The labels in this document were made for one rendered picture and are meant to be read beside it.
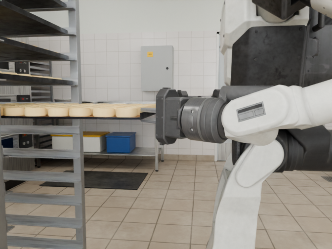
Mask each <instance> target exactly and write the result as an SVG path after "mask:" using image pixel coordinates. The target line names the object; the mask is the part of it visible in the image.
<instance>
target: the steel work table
mask: <svg viewBox="0 0 332 249"><path fill-rule="evenodd" d="M84 103H87V102H86V101H82V104H84ZM103 103H105V104H109V103H129V104H155V103H156V102H124V101H104V102H103ZM35 125H39V119H35ZM56 126H59V119H56ZM36 149H40V135H39V134H36ZM160 150H161V162H164V145H161V148H158V140H157V139H156V138H155V148H151V147H135V148H134V149H133V150H132V151H131V152H130V153H107V149H105V150H103V151H101V152H99V153H98V152H84V153H83V154H84V155H108V156H146V157H155V171H159V170H158V169H159V152H160ZM37 167H38V168H40V167H41V159H40V158H37Z"/></svg>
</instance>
